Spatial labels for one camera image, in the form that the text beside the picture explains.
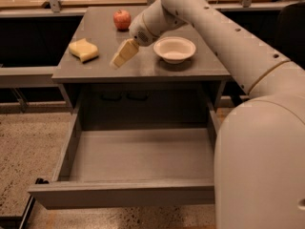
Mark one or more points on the open grey top drawer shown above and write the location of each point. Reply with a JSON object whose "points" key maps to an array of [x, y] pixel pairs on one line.
{"points": [[156, 152]]}

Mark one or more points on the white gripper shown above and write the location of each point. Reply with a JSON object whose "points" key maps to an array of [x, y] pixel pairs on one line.
{"points": [[138, 31]]}

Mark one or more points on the red apple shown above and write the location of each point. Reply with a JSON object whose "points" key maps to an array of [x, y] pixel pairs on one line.
{"points": [[122, 19]]}

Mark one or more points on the grey cabinet with top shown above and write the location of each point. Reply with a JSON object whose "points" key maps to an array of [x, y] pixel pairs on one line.
{"points": [[146, 92]]}

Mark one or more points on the yellow sponge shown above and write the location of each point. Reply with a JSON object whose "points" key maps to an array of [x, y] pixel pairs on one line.
{"points": [[83, 49]]}

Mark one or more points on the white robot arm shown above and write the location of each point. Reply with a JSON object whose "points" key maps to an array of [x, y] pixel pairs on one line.
{"points": [[259, 155]]}

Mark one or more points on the black office chair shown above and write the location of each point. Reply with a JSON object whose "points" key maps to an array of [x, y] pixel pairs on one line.
{"points": [[290, 33]]}

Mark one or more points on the white paper bowl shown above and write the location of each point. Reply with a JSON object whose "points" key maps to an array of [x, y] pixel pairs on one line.
{"points": [[174, 50]]}

